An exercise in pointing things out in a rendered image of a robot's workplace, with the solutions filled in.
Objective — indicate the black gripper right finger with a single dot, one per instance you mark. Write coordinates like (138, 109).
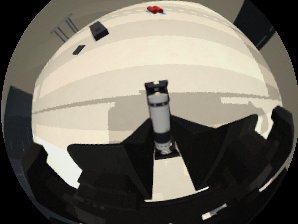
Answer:
(202, 147)

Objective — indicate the grey cylindrical battery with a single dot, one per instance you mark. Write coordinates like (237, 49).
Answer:
(160, 115)

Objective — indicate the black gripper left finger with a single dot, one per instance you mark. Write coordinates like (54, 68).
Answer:
(133, 157)

